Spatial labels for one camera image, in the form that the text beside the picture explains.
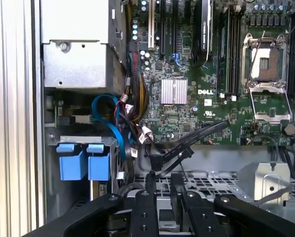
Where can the metal disk bay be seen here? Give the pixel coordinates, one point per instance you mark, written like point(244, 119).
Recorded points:
point(83, 138)

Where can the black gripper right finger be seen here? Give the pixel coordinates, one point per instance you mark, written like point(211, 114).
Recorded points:
point(196, 217)

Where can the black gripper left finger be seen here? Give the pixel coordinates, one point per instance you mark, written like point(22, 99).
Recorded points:
point(144, 214)

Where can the silver power supply box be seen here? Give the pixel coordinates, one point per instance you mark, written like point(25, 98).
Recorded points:
point(75, 66)

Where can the CPU socket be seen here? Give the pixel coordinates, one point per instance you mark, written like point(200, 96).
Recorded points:
point(267, 64)

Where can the black RAM slot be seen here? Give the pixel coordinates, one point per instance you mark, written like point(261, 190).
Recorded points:
point(221, 54)
point(239, 54)
point(228, 54)
point(234, 54)

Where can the green Dell motherboard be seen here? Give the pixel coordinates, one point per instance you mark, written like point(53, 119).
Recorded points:
point(211, 113)

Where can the silver metal bracket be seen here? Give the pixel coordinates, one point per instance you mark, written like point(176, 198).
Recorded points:
point(261, 177)

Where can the silver finned heat sink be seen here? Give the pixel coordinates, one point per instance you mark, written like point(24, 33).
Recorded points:
point(174, 90)

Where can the hard disk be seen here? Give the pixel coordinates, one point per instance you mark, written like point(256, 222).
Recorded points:
point(71, 165)

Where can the round coin battery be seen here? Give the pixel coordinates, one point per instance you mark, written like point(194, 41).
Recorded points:
point(289, 129)

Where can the silver socket cover frame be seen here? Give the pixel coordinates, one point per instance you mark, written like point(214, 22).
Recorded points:
point(273, 118)

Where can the black expansion slot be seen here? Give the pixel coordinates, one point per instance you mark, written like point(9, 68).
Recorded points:
point(175, 24)
point(162, 27)

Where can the grey metal PC case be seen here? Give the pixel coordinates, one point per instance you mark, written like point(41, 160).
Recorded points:
point(211, 158)

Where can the white expansion slot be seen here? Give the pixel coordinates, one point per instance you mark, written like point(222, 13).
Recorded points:
point(151, 24)

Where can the black graphics card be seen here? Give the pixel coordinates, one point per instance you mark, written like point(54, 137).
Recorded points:
point(201, 29)

